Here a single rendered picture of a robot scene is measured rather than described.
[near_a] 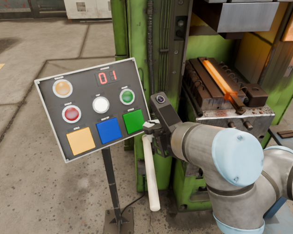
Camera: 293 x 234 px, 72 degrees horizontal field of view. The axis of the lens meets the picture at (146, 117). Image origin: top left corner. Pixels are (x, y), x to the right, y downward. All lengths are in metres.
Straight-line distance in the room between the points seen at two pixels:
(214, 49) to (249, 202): 1.11
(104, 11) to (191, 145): 5.87
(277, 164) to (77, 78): 0.59
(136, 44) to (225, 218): 0.73
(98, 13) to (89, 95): 5.52
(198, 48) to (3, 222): 1.80
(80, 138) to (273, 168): 0.54
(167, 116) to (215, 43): 0.96
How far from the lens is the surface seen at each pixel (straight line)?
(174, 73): 1.02
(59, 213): 1.78
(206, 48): 1.39
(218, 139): 0.37
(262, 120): 1.10
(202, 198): 1.58
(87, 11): 6.20
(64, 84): 0.70
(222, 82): 1.05
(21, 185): 2.05
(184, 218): 1.66
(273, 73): 1.24
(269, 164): 0.51
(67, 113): 0.70
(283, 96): 1.39
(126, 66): 0.75
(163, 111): 0.51
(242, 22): 0.86
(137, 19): 0.90
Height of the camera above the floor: 1.50
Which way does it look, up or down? 39 degrees down
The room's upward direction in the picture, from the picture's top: straight up
